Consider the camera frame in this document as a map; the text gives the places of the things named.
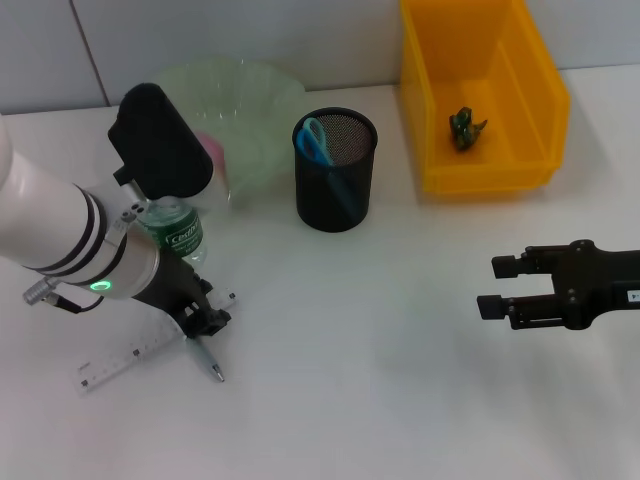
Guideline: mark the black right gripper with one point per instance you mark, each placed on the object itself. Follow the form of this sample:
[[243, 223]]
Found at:
[[600, 280]]

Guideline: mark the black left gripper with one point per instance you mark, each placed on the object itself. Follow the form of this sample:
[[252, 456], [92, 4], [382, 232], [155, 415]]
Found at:
[[175, 290]]

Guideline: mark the grey ballpoint pen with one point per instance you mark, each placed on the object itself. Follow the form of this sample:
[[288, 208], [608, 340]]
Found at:
[[207, 357]]

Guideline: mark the transparent plastic ruler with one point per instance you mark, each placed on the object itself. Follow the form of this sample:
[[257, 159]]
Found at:
[[125, 357]]

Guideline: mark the clear green-label water bottle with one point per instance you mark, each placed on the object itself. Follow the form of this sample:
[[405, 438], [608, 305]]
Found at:
[[180, 235]]

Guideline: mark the green plastic wrapper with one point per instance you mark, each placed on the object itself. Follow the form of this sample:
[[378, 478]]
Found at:
[[465, 130]]

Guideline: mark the pink peach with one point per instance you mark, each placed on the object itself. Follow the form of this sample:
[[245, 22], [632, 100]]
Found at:
[[212, 150]]

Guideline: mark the blue scissors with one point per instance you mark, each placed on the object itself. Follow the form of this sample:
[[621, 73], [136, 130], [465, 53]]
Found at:
[[322, 157]]

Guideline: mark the black mesh pen holder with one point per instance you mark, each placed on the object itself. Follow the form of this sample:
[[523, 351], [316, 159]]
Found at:
[[335, 200]]

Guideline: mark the green glass fruit plate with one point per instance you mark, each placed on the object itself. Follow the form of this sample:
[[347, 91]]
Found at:
[[250, 100]]

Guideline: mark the yellow plastic bin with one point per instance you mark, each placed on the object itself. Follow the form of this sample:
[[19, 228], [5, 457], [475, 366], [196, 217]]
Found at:
[[470, 60]]

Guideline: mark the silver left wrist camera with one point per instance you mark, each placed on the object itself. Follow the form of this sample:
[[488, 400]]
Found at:
[[160, 145]]

